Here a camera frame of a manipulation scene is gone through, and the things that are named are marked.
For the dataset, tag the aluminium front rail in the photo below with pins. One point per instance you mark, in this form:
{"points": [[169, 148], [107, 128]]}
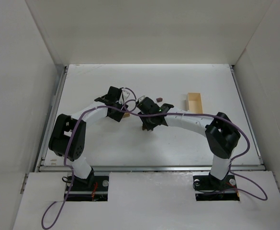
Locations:
{"points": [[152, 168]]}

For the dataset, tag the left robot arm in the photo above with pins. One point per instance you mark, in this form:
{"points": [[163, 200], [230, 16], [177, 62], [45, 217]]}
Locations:
{"points": [[68, 136]]}

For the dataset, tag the light striped wood block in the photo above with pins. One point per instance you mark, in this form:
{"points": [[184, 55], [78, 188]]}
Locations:
{"points": [[126, 115]]}

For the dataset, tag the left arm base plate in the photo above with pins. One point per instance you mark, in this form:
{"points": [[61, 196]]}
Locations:
{"points": [[97, 192]]}

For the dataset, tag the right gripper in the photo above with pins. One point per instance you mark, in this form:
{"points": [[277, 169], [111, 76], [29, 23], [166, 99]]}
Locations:
{"points": [[149, 121]]}

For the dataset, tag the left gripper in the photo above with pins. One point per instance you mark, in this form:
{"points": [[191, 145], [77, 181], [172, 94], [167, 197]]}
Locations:
{"points": [[118, 111]]}

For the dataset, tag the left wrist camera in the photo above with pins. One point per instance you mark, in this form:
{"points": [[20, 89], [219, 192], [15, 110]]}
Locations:
{"points": [[124, 95]]}

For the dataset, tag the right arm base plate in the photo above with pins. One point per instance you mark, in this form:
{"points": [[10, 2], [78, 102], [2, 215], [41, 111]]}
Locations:
{"points": [[208, 189]]}

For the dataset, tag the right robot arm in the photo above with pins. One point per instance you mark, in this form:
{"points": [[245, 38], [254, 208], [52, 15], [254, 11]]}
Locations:
{"points": [[222, 137]]}

